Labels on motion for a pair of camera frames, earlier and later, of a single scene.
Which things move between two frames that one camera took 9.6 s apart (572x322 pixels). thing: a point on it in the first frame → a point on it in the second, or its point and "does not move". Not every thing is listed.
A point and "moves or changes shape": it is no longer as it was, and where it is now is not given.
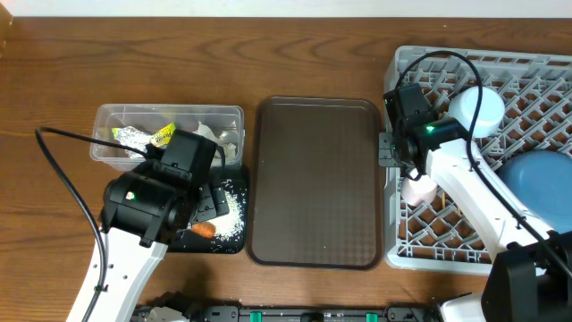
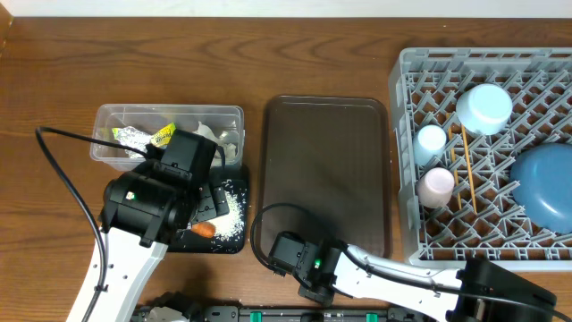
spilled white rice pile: (228, 227) does not move
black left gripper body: (213, 200) does not move
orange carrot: (204, 229) does not move
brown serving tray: (315, 193) does not move
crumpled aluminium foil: (133, 139) does not move
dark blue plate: (541, 181) moves or changes shape
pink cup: (418, 192) moves or changes shape
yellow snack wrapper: (162, 137) does not move
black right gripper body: (389, 154) → (306, 289)
